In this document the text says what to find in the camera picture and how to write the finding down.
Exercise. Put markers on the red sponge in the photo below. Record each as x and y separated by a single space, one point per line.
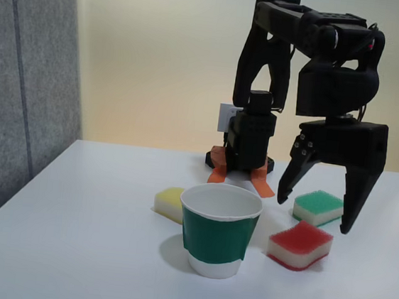
298 243

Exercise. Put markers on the green sponge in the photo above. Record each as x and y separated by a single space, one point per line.
316 204

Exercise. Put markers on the white paper cup green band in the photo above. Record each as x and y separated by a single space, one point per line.
217 237

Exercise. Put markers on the yellow sponge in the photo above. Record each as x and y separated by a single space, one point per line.
167 203

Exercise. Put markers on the grey felt partition panel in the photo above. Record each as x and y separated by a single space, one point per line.
20 84

